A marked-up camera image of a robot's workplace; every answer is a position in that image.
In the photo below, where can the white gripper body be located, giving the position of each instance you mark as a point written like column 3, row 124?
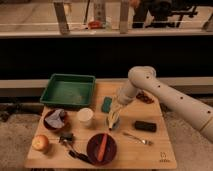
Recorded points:
column 115, row 106

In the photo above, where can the yellow banana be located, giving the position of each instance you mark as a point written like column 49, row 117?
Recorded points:
column 112, row 118

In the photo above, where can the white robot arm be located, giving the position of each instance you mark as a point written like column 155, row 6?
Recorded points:
column 199, row 115

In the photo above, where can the blue plastic cup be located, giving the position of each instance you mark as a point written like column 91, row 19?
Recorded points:
column 115, row 125

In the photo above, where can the white paper cup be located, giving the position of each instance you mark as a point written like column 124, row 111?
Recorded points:
column 85, row 116

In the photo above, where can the green sponge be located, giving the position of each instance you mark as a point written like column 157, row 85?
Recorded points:
column 106, row 104

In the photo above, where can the brown dried fruit cluster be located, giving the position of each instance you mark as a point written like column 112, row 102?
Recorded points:
column 142, row 96

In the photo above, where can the black rectangular block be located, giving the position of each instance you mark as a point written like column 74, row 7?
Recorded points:
column 145, row 126

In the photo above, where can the orange carrot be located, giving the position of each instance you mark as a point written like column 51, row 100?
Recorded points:
column 102, row 148

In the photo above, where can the green plastic tray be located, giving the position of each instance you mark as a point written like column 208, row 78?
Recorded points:
column 69, row 91

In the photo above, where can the dark red plate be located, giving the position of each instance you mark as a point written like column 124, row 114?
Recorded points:
column 93, row 146

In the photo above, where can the crumpled gray cloth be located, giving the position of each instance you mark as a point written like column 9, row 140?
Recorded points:
column 55, row 119

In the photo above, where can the dark bowl with cloth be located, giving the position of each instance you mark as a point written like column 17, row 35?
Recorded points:
column 65, row 119

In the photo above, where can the red apple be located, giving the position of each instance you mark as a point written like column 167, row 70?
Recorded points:
column 40, row 143

